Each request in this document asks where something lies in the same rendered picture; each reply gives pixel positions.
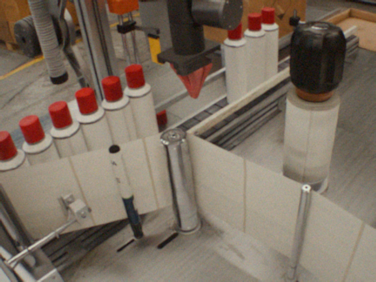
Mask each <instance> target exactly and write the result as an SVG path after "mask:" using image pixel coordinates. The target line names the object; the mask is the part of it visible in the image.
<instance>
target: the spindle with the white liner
mask: <svg viewBox="0 0 376 282"><path fill-rule="evenodd" d="M346 47H347V44H346V39H345V35H344V32H343V30H342V29H341V28H340V27H339V26H337V25H334V24H333V23H331V22H324V21H308V22H305V23H301V24H299V25H298V26H296V29H295V30H294V32H293V34H292V36H291V43H290V66H289V71H290V76H291V83H292V84H293V85H294V86H293V87H292V88H291V89H289V91H288V92H287V95H286V98H287V108H286V126H285V131H284V149H283V162H282V164H281V169H282V172H281V175H283V176H285V177H288V178H290V179H292V180H295V181H296V182H298V183H301V184H303V185H309V186H310V187H311V189H312V190H314V191H315V192H317V193H318V194H321V193H322V192H323V191H324V190H325V189H326V188H327V184H328V179H327V176H328V174H329V170H330V168H329V165H330V161H331V152H332V148H333V144H334V137H335V130H336V127H337V116H338V110H339V106H340V97H339V95H338V93H337V92H336V91H335V90H336V89H337V88H338V86H339V83H340V82H341V80H342V78H343V69H344V64H345V63H344V60H345V51H346Z"/></svg>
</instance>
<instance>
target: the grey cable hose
mask: <svg viewBox="0 0 376 282"><path fill-rule="evenodd" d="M27 1H28V3H29V6H30V11H31V14H32V17H33V21H34V24H35V29H36V31H37V35H38V38H39V42H40V44H41V48H42V52H43V56H44V58H45V61H46V65H47V67H48V71H49V78H50V80H51V82H52V83H53V85H61V84H64V83H65V82H66V81H67V80H68V79H69V78H68V76H69V75H68V72H67V71H66V70H65V65H64V62H63V59H62V54H61V52H60V49H59V44H58V41H57V38H56V33H55V31H54V26H53V23H52V18H51V16H50V13H49V10H48V9H49V8H48V5H47V4H48V3H47V0H27Z"/></svg>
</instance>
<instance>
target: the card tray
mask: <svg viewBox="0 0 376 282"><path fill-rule="evenodd" d="M326 22H331V23H333V24H334V25H337V26H339V27H340V28H341V29H342V30H343V32H345V31H346V30H348V29H350V28H352V26H357V31H356V32H355V33H354V34H352V35H355V36H357V37H359V40H360V41H359V44H358V47H359V48H364V49H365V50H369V51H373V52H376V14H374V13H369V12H365V11H361V10H358V9H351V8H349V9H348V10H345V11H344V12H342V13H340V14H338V15H337V16H334V17H333V18H330V19H329V20H327V21H326Z"/></svg>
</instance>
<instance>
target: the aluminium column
mask: <svg viewBox="0 0 376 282"><path fill-rule="evenodd" d="M74 3H75V7H76V12H77V15H78V20H79V24H80V29H81V33H82V36H83V42H84V44H85V48H86V54H87V57H88V61H89V65H90V69H91V74H92V77H93V81H94V84H95V88H96V93H97V96H98V99H99V105H100V107H101V104H102V102H103V100H104V99H105V97H104V94H103V89H102V84H101V81H102V79H104V78H106V77H108V75H109V73H108V68H107V65H106V60H105V56H104V53H103V45H102V41H101V38H100V34H99V27H98V23H97V20H96V15H95V11H94V8H93V7H94V6H93V2H92V0H74ZM95 3H96V9H97V12H98V17H99V22H100V26H101V29H102V35H103V40H104V43H105V48H106V55H107V58H108V63H109V68H110V73H111V76H112V75H115V76H118V77H119V78H120V73H119V68H118V64H117V60H116V56H115V54H116V53H115V49H114V45H113V41H112V36H111V30H110V25H109V21H108V13H107V10H106V6H105V0H95ZM120 82H121V86H122V81H121V78H120ZM122 90H123V87H122ZM123 94H124V92H123Z"/></svg>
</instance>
